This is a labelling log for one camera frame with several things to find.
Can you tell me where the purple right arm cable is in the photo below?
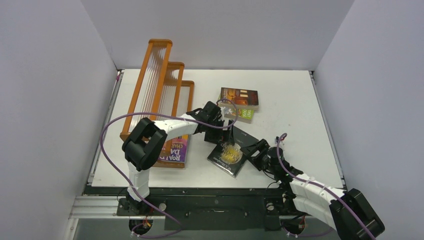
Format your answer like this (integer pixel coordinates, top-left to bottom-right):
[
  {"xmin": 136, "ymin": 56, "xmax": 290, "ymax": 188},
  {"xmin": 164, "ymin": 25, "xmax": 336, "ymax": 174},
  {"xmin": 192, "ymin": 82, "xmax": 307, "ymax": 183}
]
[{"xmin": 276, "ymin": 133, "xmax": 377, "ymax": 240}]

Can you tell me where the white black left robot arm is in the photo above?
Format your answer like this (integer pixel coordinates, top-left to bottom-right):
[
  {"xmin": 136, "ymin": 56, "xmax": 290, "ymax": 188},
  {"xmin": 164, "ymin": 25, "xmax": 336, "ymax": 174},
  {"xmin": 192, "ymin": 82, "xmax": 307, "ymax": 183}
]
[{"xmin": 122, "ymin": 101, "xmax": 235, "ymax": 215}]

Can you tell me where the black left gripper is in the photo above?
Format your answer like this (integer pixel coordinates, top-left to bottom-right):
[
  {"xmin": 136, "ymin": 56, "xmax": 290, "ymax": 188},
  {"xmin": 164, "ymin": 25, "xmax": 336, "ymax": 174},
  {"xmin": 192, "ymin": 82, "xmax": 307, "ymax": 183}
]
[{"xmin": 205, "ymin": 119, "xmax": 234, "ymax": 147}]

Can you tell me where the colourful Roald Dahl paperback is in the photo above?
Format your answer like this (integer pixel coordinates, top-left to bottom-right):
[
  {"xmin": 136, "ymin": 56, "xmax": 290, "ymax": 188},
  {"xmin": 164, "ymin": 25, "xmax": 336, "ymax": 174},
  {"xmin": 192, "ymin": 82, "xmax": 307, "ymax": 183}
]
[{"xmin": 157, "ymin": 134, "xmax": 189, "ymax": 168}]

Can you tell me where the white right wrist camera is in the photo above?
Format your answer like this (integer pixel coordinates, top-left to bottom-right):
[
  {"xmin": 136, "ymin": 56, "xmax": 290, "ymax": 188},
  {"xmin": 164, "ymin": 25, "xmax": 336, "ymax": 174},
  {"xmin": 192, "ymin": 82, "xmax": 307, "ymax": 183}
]
[{"xmin": 274, "ymin": 135, "xmax": 287, "ymax": 146}]

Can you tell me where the green cover paperback book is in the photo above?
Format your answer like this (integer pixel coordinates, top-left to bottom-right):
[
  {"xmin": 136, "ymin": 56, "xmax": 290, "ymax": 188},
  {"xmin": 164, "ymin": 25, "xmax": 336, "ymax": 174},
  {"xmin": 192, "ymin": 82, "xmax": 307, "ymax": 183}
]
[{"xmin": 218, "ymin": 100, "xmax": 255, "ymax": 124}]

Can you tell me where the dark Moon and Sixpence book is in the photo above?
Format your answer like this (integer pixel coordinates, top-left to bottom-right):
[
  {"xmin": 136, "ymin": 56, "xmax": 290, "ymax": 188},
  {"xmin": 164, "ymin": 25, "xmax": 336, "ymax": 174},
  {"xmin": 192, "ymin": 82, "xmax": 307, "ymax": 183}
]
[{"xmin": 207, "ymin": 126, "xmax": 259, "ymax": 178}]

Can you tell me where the orange wooden file rack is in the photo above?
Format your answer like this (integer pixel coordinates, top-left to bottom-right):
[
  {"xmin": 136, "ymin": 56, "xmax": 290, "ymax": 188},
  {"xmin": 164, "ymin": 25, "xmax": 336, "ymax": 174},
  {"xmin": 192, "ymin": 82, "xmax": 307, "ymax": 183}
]
[{"xmin": 119, "ymin": 38, "xmax": 195, "ymax": 169}]

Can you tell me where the aluminium rail frame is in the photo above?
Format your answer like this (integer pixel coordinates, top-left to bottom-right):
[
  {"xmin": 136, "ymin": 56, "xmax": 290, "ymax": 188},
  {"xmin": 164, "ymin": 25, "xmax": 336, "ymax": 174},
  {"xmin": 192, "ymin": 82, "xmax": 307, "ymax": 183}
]
[{"xmin": 64, "ymin": 195, "xmax": 372, "ymax": 240}]

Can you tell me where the brown cover paperback book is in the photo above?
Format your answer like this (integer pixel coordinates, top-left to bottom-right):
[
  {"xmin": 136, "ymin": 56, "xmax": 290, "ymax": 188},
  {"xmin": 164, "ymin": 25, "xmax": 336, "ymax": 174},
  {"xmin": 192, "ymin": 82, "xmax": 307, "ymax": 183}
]
[{"xmin": 218, "ymin": 87, "xmax": 259, "ymax": 111}]

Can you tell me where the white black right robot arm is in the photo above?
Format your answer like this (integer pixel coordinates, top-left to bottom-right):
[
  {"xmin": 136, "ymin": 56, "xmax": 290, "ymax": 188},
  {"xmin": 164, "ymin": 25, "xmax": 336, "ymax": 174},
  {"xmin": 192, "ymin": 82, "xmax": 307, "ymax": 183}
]
[{"xmin": 241, "ymin": 139, "xmax": 386, "ymax": 240}]

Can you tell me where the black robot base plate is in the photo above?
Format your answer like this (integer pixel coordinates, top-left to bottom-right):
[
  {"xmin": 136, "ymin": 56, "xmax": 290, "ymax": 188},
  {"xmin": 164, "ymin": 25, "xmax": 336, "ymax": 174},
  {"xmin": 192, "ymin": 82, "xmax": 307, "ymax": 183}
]
[{"xmin": 83, "ymin": 184, "xmax": 308, "ymax": 234}]

